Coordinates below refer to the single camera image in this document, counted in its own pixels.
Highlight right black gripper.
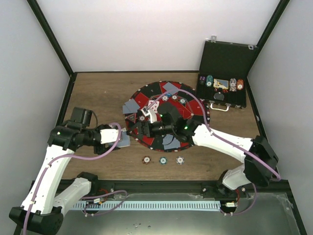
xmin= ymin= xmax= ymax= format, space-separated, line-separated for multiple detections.
xmin=127 ymin=120 xmax=176 ymax=139

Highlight blue card seat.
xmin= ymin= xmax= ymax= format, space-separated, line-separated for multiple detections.
xmin=163 ymin=82 xmax=179 ymax=95
xmin=162 ymin=134 xmax=174 ymax=146
xmin=124 ymin=99 xmax=140 ymax=113

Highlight dealt blue playing card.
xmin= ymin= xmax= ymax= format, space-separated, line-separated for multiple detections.
xmin=122 ymin=105 xmax=133 ymax=114

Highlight red poker chip stack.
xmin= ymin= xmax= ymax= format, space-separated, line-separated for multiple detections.
xmin=142 ymin=156 xmax=151 ymax=165

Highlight teal poker chip stack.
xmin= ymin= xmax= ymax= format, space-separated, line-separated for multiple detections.
xmin=159 ymin=157 xmax=168 ymax=165

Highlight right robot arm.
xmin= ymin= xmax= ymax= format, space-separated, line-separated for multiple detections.
xmin=127 ymin=102 xmax=281 ymax=197

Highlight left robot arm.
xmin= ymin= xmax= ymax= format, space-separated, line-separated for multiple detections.
xmin=9 ymin=107 xmax=121 ymax=235

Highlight round red black poker mat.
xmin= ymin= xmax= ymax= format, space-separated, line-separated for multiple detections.
xmin=124 ymin=81 xmax=210 ymax=152

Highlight purple chips in case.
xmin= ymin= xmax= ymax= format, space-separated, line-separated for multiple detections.
xmin=199 ymin=76 xmax=206 ymax=85

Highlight black round button in case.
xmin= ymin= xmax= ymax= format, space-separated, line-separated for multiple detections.
xmin=213 ymin=92 xmax=224 ymax=101

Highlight teal chips in case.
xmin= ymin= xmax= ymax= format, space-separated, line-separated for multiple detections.
xmin=206 ymin=75 xmax=213 ymax=87

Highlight card box in case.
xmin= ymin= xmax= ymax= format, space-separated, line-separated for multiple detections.
xmin=213 ymin=78 xmax=229 ymax=90

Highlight black poker chip case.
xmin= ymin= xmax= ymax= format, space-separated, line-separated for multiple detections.
xmin=196 ymin=40 xmax=257 ymax=108

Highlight grey chips in case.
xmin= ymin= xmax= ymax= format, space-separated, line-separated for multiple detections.
xmin=229 ymin=78 xmax=237 ymax=92

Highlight orange chips in case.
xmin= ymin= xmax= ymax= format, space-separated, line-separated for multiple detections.
xmin=236 ymin=79 xmax=244 ymax=91

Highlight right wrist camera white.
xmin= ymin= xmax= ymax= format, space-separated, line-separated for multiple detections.
xmin=141 ymin=106 xmax=157 ymax=123

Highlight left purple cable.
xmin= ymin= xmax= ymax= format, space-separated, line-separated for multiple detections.
xmin=23 ymin=122 xmax=129 ymax=235

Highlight purple cable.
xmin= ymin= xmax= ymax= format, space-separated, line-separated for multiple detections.
xmin=23 ymin=122 xmax=129 ymax=235
xmin=145 ymin=89 xmax=281 ymax=216

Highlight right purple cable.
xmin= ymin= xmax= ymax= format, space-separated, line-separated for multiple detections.
xmin=145 ymin=89 xmax=281 ymax=216

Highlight light blue slotted rail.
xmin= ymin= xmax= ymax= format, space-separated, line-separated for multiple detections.
xmin=71 ymin=201 xmax=221 ymax=211

